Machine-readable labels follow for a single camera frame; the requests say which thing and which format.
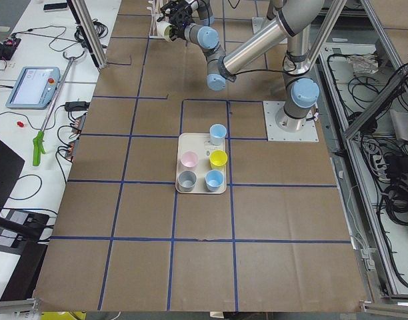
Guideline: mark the black smartphone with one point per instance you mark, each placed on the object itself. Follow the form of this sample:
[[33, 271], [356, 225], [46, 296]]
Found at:
[[55, 6]]

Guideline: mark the aluminium frame post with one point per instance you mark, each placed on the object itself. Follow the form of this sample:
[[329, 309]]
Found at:
[[84, 22]]

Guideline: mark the pink plastic cup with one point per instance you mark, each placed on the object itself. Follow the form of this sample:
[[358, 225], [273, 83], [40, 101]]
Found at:
[[189, 160]]

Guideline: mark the white wire cup rack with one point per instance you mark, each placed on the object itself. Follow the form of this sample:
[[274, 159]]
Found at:
[[154, 6]]

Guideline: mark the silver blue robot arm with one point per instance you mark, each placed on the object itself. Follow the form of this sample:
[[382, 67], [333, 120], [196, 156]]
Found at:
[[222, 66], [302, 92]]

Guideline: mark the beige plastic tray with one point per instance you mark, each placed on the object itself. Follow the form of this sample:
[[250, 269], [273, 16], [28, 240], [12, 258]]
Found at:
[[199, 143]]

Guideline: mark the green handled reacher grabber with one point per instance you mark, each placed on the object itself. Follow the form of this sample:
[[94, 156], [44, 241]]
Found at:
[[38, 148]]

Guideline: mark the black power adapter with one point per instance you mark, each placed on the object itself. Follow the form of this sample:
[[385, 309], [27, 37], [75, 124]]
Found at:
[[76, 106]]

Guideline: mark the black monitor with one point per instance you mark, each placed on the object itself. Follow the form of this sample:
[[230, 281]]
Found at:
[[11, 166]]

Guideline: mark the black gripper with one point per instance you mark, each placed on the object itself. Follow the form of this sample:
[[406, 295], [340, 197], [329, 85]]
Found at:
[[181, 15]]

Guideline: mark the white plastic cup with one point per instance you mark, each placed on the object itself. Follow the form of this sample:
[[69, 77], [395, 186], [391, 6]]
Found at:
[[164, 30]]

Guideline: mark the grey plastic cup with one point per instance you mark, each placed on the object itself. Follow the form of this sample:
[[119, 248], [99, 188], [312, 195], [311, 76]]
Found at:
[[186, 181]]

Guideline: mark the light blue cup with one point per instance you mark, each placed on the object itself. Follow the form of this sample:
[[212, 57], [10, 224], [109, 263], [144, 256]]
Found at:
[[217, 134], [214, 179]]

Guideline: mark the blue teach pendant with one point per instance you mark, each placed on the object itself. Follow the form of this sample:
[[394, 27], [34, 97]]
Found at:
[[34, 88]]

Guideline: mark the yellow plastic cup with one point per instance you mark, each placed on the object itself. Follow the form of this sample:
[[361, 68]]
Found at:
[[218, 159]]

